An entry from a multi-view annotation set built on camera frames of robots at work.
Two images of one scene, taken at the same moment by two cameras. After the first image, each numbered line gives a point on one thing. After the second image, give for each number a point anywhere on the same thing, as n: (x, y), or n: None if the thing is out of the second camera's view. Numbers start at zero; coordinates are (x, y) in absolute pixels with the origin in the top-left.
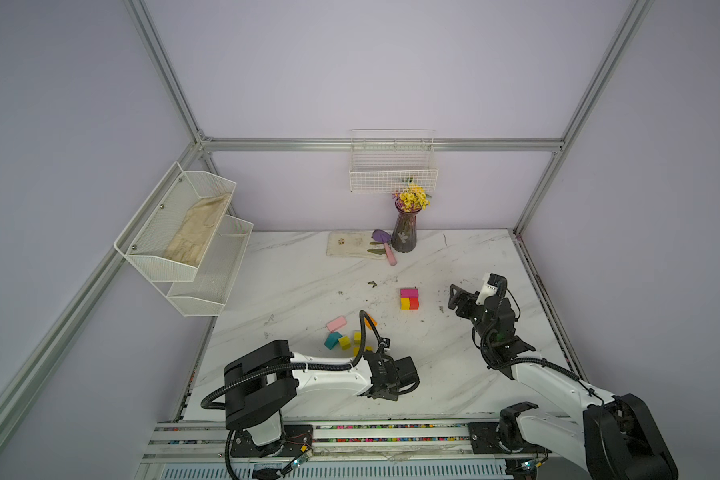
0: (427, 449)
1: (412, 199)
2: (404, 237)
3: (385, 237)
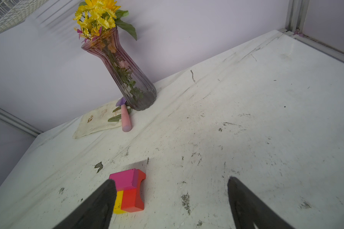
0: None
1: (92, 16)
2: (140, 93)
3: (125, 117)
